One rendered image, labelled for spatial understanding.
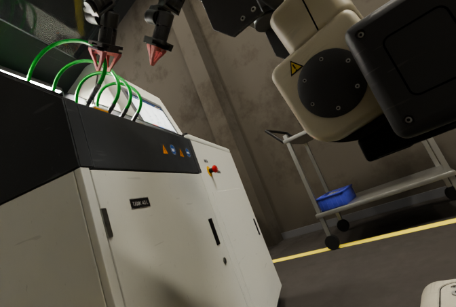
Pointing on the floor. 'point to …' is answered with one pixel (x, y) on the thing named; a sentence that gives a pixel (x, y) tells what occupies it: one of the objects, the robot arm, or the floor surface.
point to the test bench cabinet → (61, 248)
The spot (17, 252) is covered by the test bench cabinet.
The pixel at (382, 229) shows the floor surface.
